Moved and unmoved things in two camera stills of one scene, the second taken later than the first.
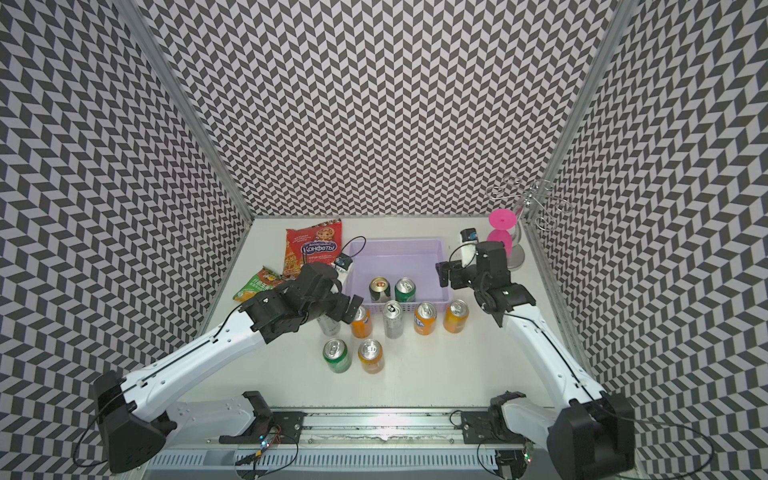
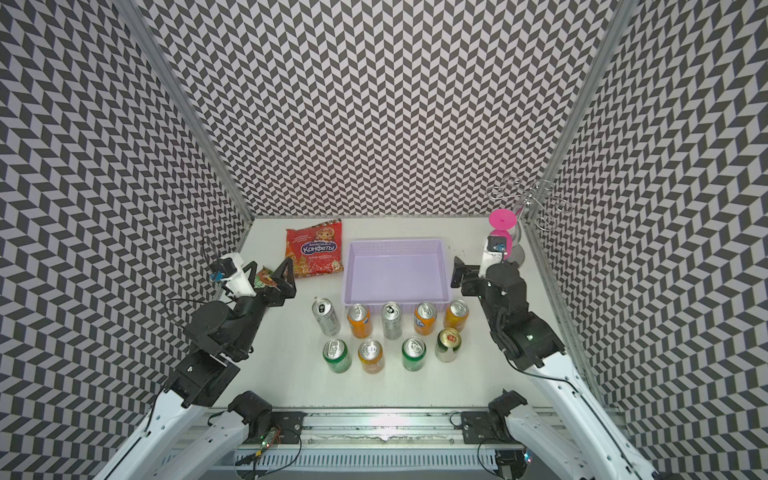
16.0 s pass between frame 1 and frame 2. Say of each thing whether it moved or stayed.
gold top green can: moved
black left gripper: moved
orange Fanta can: stayed
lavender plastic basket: stayed
